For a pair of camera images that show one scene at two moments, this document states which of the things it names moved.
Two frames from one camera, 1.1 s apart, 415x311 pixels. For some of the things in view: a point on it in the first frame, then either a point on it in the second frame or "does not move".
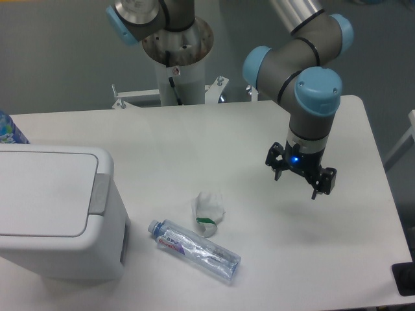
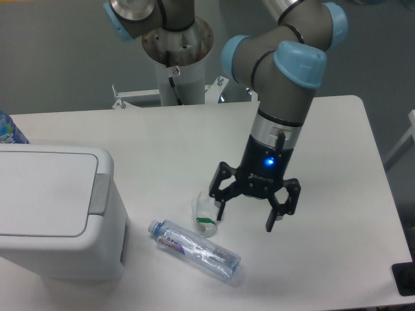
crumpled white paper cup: [209, 210] does not move
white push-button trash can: [63, 216] does not move
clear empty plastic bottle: [201, 253] does not move
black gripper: [308, 163] → [263, 168]
